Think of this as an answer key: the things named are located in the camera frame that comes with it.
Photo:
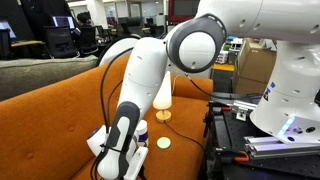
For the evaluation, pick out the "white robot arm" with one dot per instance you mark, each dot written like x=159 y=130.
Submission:
x=287 y=109

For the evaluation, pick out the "white and purple cup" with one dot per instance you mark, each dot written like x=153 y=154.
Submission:
x=142 y=131

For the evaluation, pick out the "white table lamp wooden base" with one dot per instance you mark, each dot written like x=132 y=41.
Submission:
x=163 y=100

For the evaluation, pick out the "light green round coaster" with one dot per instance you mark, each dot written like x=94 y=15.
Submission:
x=163 y=142

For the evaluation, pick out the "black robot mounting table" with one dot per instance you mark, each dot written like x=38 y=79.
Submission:
x=227 y=137

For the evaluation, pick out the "red framed monitor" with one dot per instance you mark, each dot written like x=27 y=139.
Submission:
x=182 y=10

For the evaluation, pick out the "orange black clamp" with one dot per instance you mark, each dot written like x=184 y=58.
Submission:
x=238 y=156

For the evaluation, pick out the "cardboard box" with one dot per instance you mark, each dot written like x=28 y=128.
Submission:
x=253 y=68

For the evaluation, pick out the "black office chair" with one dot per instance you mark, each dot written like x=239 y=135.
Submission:
x=60 y=43

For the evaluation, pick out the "orange fabric sofa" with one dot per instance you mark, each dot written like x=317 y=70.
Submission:
x=43 y=133

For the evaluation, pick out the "grey sofa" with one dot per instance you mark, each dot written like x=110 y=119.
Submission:
x=23 y=75

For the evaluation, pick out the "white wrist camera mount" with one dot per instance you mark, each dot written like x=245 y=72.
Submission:
x=136 y=163

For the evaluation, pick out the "aluminium rail bracket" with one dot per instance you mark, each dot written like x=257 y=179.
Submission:
x=270 y=147

